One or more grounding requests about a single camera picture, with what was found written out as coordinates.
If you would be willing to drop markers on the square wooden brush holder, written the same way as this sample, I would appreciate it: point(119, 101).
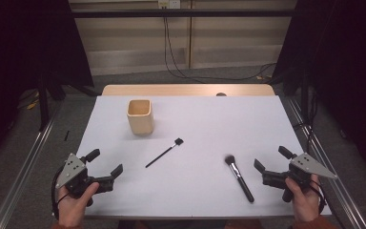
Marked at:
point(140, 117)

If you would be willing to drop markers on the black stand post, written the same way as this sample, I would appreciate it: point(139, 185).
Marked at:
point(43, 105)

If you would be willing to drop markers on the thin black makeup brush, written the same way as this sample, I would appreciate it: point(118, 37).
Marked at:
point(163, 153)

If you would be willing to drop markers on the light wooden table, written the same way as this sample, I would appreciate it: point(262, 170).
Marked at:
point(184, 90)

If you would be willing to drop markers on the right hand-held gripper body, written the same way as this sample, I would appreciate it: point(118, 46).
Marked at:
point(301, 170)

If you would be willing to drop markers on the person's left hand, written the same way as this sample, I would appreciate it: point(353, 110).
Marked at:
point(71, 210)

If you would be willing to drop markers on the small black stick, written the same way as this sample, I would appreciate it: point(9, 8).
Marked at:
point(66, 135)

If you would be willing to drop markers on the large black makeup brush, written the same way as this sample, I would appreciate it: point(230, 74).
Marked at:
point(239, 178)

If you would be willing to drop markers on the black horizontal frame bar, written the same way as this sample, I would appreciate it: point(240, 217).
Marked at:
point(184, 13)

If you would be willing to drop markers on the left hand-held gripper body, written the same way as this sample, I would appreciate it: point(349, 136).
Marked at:
point(76, 178)

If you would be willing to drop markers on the person's right hand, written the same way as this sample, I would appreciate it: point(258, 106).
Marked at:
point(303, 203)

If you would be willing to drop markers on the black curtain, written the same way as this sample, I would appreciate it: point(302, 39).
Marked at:
point(346, 63)
point(22, 47)

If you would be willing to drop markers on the aluminium frame rail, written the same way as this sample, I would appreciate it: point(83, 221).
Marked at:
point(22, 175)
point(340, 187)

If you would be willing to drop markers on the white wall socket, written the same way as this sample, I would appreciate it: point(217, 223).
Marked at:
point(169, 4)

